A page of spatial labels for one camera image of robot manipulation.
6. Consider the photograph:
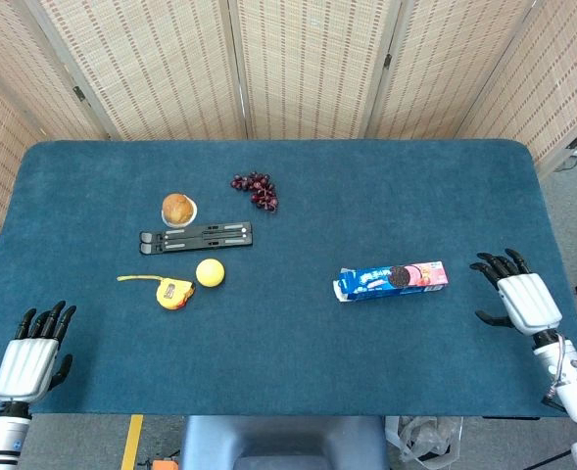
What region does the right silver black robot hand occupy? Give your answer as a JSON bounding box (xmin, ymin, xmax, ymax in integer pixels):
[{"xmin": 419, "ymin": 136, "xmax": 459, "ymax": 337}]
[{"xmin": 468, "ymin": 248, "xmax": 563, "ymax": 337}]

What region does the blue grey robot torso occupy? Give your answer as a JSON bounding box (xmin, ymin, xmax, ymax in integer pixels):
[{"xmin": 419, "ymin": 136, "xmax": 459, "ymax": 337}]
[{"xmin": 178, "ymin": 415, "xmax": 390, "ymax": 470}]

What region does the brown muffin in white cup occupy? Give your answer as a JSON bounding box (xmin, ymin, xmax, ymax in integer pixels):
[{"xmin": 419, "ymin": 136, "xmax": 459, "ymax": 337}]
[{"xmin": 161, "ymin": 192, "xmax": 199, "ymax": 228}]

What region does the bunch of dark red grapes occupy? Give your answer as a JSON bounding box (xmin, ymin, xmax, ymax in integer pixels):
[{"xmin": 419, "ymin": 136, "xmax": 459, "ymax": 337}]
[{"xmin": 229, "ymin": 170, "xmax": 279, "ymax": 213}]

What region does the yellow ball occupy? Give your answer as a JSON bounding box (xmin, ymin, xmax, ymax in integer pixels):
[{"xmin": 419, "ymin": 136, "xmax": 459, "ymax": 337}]
[{"xmin": 195, "ymin": 258, "xmax": 226, "ymax": 288}]

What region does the black folding stand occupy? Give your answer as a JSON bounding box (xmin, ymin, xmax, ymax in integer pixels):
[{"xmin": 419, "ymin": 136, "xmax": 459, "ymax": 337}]
[{"xmin": 139, "ymin": 221, "xmax": 254, "ymax": 256}]

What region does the yellow tape measure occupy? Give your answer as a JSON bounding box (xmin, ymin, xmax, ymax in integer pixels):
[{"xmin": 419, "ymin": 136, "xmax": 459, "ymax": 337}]
[{"xmin": 116, "ymin": 274, "xmax": 197, "ymax": 311}]

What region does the clear plastic bag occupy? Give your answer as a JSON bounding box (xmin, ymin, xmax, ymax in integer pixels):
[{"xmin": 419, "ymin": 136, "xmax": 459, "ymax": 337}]
[{"xmin": 384, "ymin": 415, "xmax": 464, "ymax": 464}]

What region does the Oreo cookie box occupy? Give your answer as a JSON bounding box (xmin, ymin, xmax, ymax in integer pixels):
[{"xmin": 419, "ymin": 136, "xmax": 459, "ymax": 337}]
[{"xmin": 331, "ymin": 260, "xmax": 450, "ymax": 304}]

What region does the blue table cloth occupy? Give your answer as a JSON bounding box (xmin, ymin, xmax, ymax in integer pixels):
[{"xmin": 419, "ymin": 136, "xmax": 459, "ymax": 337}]
[{"xmin": 0, "ymin": 139, "xmax": 577, "ymax": 418}]

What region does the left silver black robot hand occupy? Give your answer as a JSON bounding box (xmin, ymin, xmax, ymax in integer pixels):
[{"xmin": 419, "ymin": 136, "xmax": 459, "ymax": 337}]
[{"xmin": 0, "ymin": 300, "xmax": 77, "ymax": 405}]

